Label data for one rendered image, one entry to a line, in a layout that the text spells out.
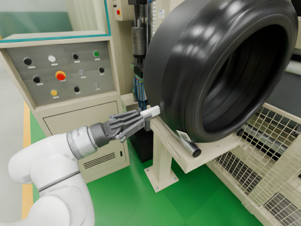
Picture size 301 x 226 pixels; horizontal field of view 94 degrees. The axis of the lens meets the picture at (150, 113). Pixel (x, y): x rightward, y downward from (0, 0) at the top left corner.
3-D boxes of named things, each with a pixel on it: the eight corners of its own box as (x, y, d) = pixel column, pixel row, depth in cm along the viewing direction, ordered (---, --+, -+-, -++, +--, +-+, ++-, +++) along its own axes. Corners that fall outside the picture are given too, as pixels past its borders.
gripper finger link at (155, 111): (140, 113, 48) (141, 114, 48) (158, 106, 50) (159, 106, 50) (142, 119, 50) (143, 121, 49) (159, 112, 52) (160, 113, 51)
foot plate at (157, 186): (144, 169, 152) (144, 168, 151) (165, 160, 162) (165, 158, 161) (155, 193, 133) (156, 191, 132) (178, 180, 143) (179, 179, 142)
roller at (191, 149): (153, 110, 83) (159, 107, 84) (154, 116, 86) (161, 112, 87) (193, 154, 58) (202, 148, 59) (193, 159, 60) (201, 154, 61)
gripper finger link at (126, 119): (112, 132, 47) (111, 130, 48) (142, 119, 51) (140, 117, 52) (109, 124, 45) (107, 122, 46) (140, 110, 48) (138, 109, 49)
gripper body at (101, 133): (90, 138, 39) (122, 124, 41) (86, 121, 45) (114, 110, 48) (100, 154, 43) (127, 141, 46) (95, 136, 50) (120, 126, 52)
